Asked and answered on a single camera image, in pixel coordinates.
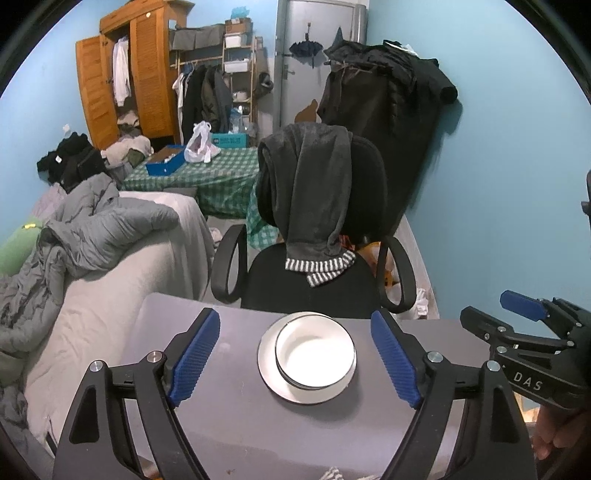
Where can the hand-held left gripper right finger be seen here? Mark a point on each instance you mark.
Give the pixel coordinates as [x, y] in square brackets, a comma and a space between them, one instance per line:
[397, 360]

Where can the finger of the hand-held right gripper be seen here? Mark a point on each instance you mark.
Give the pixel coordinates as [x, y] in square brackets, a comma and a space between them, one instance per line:
[521, 302]
[480, 323]

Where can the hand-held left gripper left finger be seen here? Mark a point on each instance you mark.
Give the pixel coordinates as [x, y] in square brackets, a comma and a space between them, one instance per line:
[194, 360]

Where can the white plate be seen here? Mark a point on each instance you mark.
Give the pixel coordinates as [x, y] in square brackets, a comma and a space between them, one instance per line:
[314, 398]

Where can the person's right hand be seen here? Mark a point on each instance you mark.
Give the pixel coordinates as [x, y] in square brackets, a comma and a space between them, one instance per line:
[558, 429]

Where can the orange bag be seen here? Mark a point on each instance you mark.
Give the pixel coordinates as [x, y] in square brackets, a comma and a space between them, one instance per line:
[369, 249]

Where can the black office chair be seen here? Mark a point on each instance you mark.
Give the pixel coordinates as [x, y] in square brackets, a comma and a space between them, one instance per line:
[300, 286]

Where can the grey white striped fabric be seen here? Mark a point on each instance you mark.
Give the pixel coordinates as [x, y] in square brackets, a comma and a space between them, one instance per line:
[332, 474]

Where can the grey puffy duvet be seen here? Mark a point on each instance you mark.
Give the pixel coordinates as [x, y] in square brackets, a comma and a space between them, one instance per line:
[101, 221]

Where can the green checkered tablecloth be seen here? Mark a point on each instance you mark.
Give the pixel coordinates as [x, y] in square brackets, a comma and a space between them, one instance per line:
[217, 175]

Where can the blue box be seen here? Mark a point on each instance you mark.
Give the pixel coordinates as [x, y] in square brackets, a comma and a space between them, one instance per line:
[164, 168]

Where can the green pillow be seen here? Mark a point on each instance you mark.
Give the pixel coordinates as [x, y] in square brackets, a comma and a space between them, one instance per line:
[18, 244]

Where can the white plastic bag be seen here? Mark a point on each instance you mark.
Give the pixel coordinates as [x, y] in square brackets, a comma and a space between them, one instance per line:
[196, 147]

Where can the beige clothes pile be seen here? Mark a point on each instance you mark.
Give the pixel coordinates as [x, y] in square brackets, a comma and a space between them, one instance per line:
[124, 150]

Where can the teal cardboard box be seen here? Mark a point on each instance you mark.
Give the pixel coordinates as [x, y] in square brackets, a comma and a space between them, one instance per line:
[228, 140]

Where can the black hanging coats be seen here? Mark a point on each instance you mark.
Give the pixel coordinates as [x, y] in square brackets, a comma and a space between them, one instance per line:
[383, 115]

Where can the black clothes pile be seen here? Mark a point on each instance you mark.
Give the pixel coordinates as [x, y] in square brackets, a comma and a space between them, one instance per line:
[69, 157]

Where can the clothes rack with dark clothes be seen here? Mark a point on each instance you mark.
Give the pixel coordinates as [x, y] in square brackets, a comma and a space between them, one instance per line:
[207, 97]

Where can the grey door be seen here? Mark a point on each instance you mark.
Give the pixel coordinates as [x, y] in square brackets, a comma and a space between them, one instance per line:
[295, 92]

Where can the wooden wardrobe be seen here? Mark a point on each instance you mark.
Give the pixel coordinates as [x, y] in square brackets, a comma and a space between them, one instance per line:
[147, 69]

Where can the storage shelf with white bins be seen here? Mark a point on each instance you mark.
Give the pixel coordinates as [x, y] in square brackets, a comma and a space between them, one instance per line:
[238, 64]

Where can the white hanging shirt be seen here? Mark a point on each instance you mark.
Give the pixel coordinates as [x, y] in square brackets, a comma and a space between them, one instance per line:
[121, 69]

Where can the grey storage bag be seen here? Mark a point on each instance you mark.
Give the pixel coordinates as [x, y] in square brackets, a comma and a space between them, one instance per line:
[196, 37]

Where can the black umbrella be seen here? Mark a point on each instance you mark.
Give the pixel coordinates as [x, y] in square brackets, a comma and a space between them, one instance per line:
[307, 48]

